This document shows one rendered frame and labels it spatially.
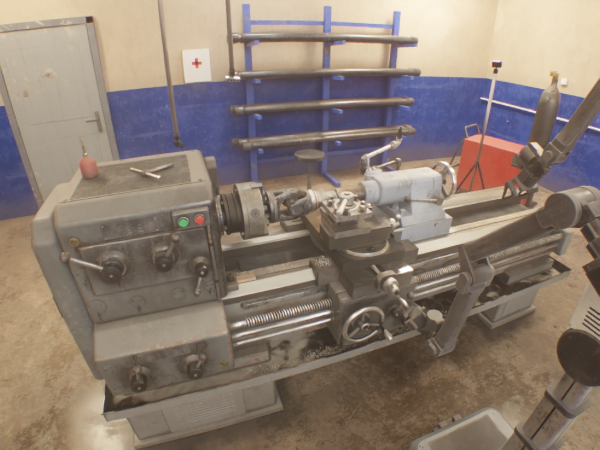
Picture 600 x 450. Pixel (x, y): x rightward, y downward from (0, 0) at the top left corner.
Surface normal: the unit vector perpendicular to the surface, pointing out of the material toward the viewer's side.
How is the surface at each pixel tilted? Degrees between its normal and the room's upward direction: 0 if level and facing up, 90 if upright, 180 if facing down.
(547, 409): 90
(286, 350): 0
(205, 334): 32
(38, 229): 46
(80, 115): 90
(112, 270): 90
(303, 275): 36
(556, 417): 90
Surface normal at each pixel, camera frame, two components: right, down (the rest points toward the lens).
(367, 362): 0.00, -0.87
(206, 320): 0.18, -0.50
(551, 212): -0.95, 0.18
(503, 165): -0.77, 0.31
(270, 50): 0.34, 0.46
